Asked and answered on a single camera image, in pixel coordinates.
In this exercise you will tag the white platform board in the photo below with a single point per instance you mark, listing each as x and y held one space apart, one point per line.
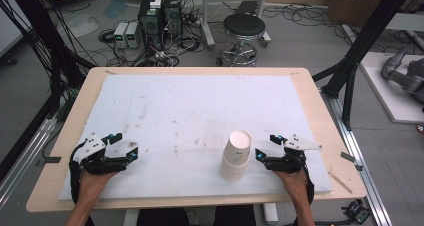
386 92

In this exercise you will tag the white table leg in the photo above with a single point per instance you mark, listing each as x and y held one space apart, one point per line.
131 217
270 213

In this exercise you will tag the white box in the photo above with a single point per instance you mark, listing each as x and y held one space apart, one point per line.
156 1

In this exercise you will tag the white paper cup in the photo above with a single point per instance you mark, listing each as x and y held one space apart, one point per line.
237 149

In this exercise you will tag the person's right leg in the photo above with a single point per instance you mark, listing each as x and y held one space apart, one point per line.
235 216

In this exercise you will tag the small circuit board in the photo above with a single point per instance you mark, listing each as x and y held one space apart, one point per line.
357 212

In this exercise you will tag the person's right hand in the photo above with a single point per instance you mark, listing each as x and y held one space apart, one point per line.
293 186

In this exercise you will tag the thin wooden stick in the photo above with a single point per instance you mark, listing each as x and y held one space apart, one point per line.
340 182

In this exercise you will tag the black round stool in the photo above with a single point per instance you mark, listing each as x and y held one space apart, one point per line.
244 25

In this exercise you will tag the light wooden table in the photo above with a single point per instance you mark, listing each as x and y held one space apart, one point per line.
85 96

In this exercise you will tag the person's left hand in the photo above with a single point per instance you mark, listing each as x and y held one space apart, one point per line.
93 186

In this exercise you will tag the person's left leg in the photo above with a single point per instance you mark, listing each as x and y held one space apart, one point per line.
163 217

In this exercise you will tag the teal paper sheet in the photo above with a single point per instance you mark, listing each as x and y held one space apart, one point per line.
115 7

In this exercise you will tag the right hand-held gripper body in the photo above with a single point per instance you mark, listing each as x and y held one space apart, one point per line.
300 143

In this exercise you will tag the black computer tower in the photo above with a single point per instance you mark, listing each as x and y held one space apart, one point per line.
172 14
150 26

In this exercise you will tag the grey metal stand leg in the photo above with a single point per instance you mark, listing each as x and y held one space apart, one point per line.
207 22
263 16

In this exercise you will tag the black flat pad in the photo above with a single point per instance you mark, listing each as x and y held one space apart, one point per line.
246 7

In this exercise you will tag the white wall panel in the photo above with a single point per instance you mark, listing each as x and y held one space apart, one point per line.
10 22

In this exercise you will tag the clear plastic sheet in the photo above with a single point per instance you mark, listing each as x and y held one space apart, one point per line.
81 25

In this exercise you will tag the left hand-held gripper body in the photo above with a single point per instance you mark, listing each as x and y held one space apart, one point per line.
91 147

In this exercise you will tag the cardboard box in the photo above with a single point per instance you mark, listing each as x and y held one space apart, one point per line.
356 2

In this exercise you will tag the person's leg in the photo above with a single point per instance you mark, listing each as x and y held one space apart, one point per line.
163 217
235 216

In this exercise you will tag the grey power supply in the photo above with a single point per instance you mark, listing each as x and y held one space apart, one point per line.
120 34
132 35

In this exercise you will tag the aluminium rail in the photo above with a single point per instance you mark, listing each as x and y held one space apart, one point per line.
23 166
360 166

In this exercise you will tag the white foam mat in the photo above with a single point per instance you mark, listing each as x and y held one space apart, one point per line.
186 106

